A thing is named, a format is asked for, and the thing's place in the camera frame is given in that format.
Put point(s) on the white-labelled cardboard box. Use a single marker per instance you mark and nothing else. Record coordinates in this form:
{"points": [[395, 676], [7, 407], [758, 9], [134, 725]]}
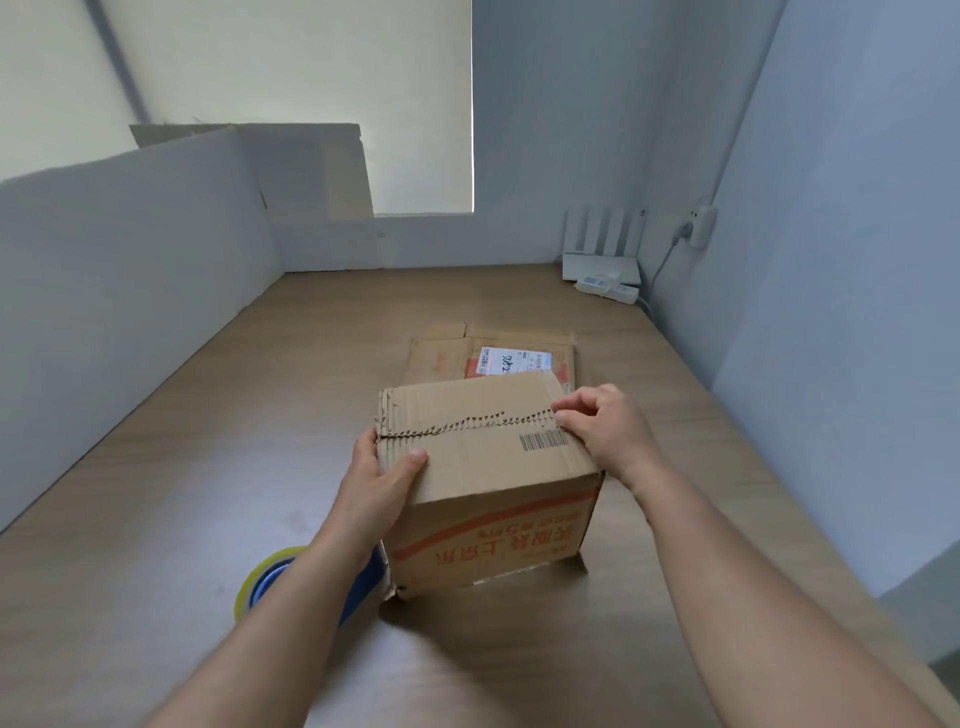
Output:
{"points": [[442, 360]]}

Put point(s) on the person's right hand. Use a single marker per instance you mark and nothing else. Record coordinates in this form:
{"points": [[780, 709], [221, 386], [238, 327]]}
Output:
{"points": [[619, 435]]}

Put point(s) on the red-printed cardboard box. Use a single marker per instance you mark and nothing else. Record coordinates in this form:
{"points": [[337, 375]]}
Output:
{"points": [[487, 480]]}

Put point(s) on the white router with antennas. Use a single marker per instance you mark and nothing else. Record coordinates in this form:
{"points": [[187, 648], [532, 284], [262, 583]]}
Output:
{"points": [[600, 262]]}

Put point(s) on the person's right forearm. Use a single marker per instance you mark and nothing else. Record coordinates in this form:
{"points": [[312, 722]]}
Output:
{"points": [[750, 622]]}

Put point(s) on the person's left hand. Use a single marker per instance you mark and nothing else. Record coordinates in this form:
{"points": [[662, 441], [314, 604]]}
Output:
{"points": [[371, 499]]}

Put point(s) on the person's left forearm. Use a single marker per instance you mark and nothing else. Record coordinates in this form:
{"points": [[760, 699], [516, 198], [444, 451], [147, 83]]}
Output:
{"points": [[262, 652]]}

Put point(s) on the bright window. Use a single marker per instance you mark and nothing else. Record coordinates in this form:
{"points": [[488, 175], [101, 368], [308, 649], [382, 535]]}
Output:
{"points": [[300, 75]]}

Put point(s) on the blue tape dispenser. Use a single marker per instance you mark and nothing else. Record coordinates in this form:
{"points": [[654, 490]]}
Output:
{"points": [[360, 592]]}

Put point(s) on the clear yellowish tape roll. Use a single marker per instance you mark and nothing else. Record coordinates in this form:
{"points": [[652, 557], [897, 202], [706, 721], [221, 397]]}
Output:
{"points": [[247, 589]]}

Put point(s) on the white power strip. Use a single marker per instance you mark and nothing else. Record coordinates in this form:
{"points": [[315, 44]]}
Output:
{"points": [[619, 291]]}

